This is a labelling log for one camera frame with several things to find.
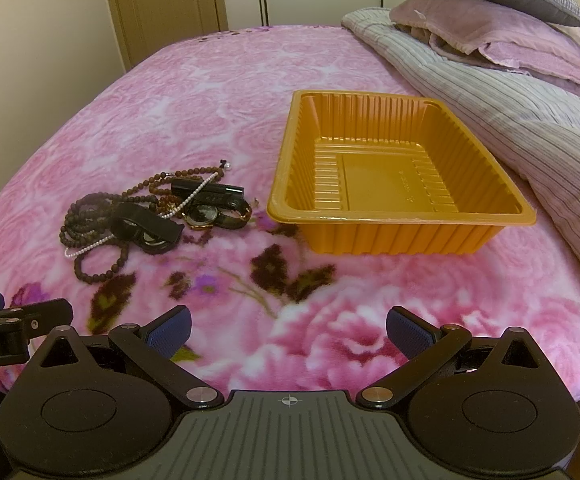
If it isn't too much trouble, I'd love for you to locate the dark bead necklace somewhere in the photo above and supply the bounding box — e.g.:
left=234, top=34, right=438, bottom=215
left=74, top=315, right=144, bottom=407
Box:
left=58, top=192, right=143, bottom=285

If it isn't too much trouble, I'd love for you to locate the black strap watch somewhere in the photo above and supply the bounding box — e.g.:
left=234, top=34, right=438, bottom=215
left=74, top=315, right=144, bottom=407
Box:
left=110, top=203, right=183, bottom=255

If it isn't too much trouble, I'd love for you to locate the white pearl necklace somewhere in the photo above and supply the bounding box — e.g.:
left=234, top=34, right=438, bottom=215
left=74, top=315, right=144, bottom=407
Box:
left=63, top=159, right=233, bottom=260

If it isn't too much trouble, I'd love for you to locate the brown bead necklace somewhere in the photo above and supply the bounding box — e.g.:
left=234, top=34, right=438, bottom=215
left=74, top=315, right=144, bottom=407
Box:
left=119, top=159, right=227, bottom=214

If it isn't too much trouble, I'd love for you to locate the orange plastic tray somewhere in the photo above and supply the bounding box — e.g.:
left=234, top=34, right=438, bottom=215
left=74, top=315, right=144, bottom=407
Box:
left=267, top=90, right=536, bottom=255

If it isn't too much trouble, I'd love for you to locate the black rectangular case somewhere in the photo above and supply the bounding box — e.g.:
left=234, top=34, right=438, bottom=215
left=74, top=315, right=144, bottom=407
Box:
left=171, top=178, right=244, bottom=204

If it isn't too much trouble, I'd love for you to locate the pink floral blanket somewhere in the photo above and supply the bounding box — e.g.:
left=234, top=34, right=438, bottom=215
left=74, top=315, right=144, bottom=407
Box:
left=0, top=27, right=580, bottom=399

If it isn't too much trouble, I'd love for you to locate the striped grey duvet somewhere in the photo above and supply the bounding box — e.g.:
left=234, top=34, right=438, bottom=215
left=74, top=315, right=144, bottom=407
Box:
left=342, top=8, right=580, bottom=260

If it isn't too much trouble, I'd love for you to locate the purple pillow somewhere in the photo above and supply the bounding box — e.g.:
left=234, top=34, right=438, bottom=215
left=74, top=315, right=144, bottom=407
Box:
left=390, top=0, right=580, bottom=97

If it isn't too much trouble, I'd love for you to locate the wooden door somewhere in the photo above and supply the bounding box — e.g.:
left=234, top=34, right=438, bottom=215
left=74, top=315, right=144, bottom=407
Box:
left=107, top=0, right=228, bottom=70

